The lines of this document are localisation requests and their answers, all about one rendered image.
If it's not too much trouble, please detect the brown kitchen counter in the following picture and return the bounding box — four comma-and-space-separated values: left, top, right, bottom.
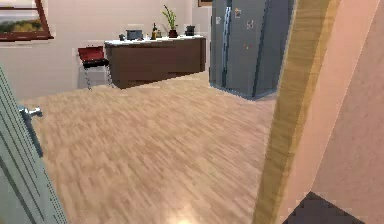
104, 34, 207, 90

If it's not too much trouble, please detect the grey fridge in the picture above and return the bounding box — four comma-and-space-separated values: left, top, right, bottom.
209, 0, 296, 100

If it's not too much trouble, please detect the green house plant in pot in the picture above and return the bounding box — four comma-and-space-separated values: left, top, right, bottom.
161, 4, 179, 39

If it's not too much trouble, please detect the grey toaster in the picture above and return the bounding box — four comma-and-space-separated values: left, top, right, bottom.
125, 29, 144, 41

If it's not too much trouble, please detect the red and black chair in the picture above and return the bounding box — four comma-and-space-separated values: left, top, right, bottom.
77, 45, 114, 91

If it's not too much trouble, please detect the grey-green room door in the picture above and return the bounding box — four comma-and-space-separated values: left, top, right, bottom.
0, 65, 69, 224

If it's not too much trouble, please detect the framed landscape picture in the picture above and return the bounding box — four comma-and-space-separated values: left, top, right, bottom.
0, 0, 55, 42

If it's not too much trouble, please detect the long fridge handle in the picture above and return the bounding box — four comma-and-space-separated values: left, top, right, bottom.
221, 5, 232, 88

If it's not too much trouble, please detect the silver door lever handle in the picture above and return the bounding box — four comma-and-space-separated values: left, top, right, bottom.
18, 106, 44, 121

